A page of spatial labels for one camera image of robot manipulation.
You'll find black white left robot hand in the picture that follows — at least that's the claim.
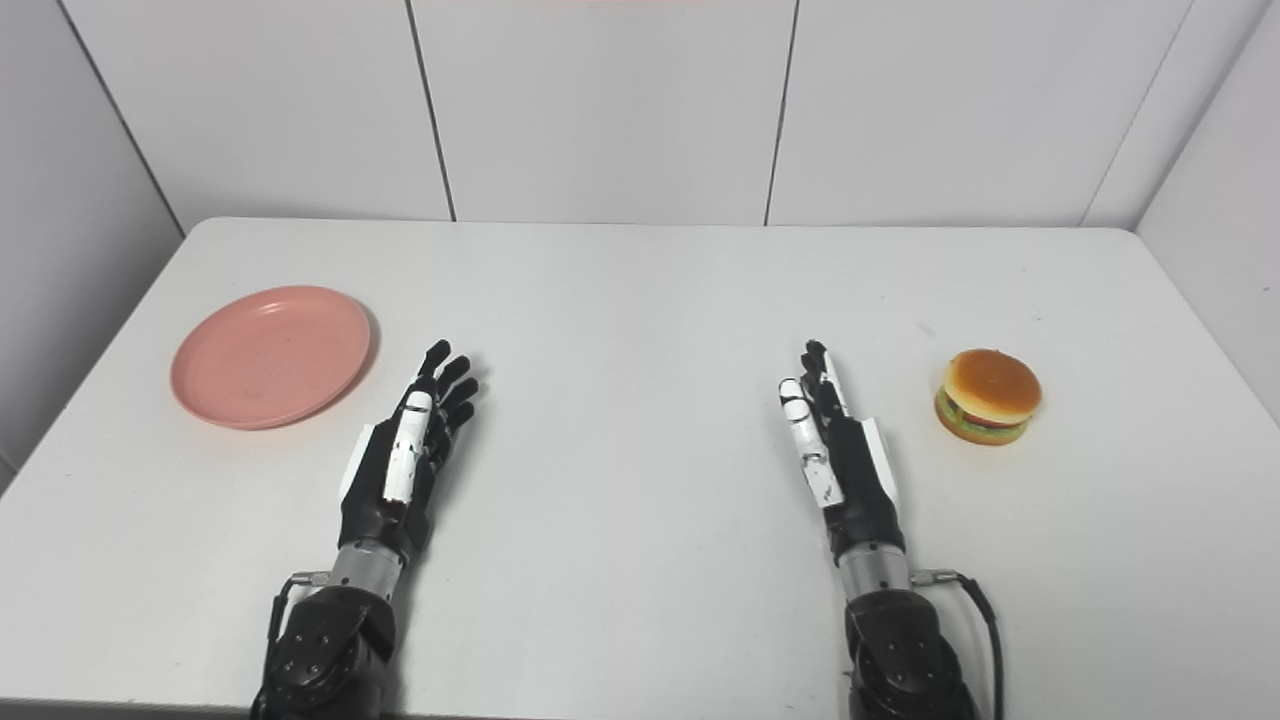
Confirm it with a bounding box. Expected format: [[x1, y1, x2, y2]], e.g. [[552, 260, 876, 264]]
[[338, 340, 480, 566]]

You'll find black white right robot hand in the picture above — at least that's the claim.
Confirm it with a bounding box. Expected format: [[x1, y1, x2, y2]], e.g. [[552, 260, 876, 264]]
[[778, 340, 906, 566]]

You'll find toy hamburger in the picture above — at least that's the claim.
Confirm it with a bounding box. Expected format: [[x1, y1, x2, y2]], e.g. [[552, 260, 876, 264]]
[[935, 348, 1043, 447]]

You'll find pink round plate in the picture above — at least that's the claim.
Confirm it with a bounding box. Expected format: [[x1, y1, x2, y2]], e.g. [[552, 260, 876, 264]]
[[170, 286, 373, 431]]

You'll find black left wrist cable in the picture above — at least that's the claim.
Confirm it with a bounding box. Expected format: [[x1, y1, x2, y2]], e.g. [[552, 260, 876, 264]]
[[262, 571, 331, 681]]

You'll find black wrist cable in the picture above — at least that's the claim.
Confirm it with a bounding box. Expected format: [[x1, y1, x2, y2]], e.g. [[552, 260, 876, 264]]
[[910, 568, 1005, 720], [262, 571, 331, 681]]

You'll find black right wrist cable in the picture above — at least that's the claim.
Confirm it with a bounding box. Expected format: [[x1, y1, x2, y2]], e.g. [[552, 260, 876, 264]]
[[910, 568, 1005, 720]]

